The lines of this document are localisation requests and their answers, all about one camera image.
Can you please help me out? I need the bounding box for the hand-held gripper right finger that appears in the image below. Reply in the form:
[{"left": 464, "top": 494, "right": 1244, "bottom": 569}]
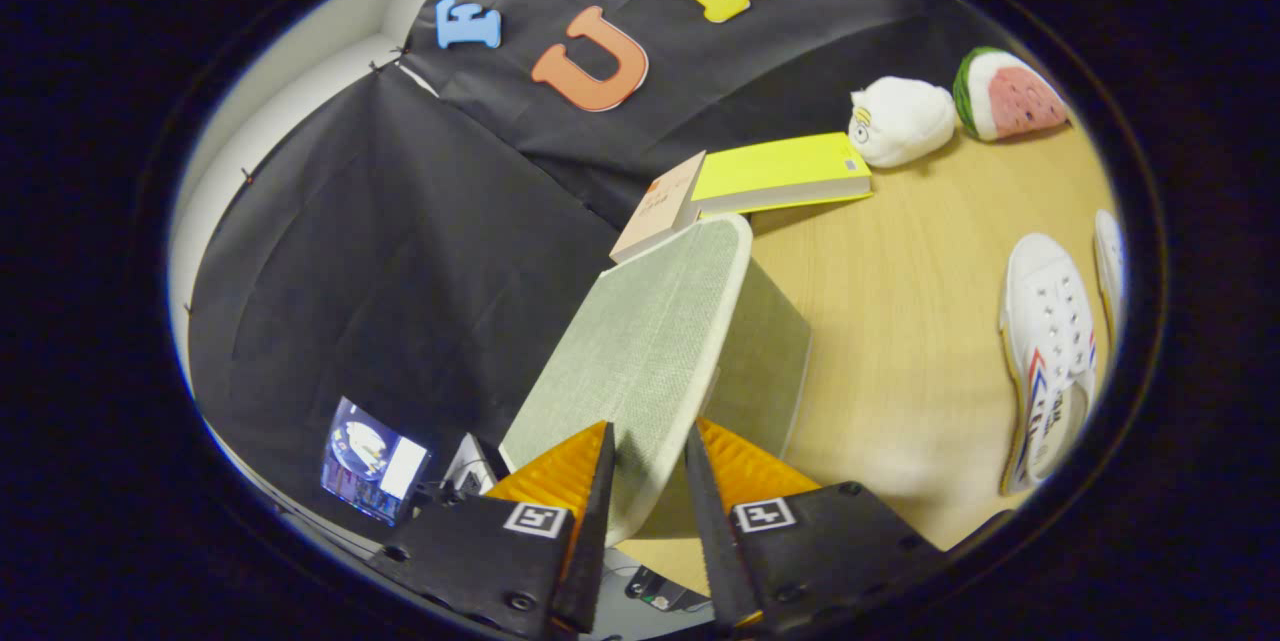
[{"left": 684, "top": 417, "right": 948, "bottom": 638}]

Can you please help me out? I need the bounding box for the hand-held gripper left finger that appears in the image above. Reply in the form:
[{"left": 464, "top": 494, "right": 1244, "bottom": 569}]
[{"left": 366, "top": 419, "right": 617, "bottom": 641}]

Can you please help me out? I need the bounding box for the green fabric storage box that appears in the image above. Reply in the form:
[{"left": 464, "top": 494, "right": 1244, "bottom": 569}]
[{"left": 498, "top": 213, "right": 813, "bottom": 549}]

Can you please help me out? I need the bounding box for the white canvas shoe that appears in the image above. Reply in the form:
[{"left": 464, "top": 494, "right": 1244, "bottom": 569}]
[
  {"left": 1093, "top": 209, "right": 1128, "bottom": 347},
  {"left": 999, "top": 232, "right": 1099, "bottom": 498}
]

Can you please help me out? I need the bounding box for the white and black device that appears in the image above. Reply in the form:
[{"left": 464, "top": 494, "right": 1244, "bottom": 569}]
[{"left": 440, "top": 431, "right": 506, "bottom": 502}]

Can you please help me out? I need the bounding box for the beige book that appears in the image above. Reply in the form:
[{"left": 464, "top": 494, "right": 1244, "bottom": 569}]
[{"left": 609, "top": 150, "right": 708, "bottom": 265}]

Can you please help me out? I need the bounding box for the yellow book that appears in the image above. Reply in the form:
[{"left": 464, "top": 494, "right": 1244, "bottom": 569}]
[{"left": 690, "top": 131, "right": 873, "bottom": 220}]

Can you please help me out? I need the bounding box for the white plush toy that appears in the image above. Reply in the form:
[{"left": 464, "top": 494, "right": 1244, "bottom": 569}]
[{"left": 848, "top": 76, "right": 957, "bottom": 169}]

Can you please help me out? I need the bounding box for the watermelon slice plush toy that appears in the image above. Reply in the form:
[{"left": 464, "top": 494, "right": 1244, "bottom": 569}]
[{"left": 952, "top": 46, "right": 1071, "bottom": 143}]

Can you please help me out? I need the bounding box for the black box with cables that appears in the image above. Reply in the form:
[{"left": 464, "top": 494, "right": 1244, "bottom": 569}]
[{"left": 625, "top": 566, "right": 706, "bottom": 614}]

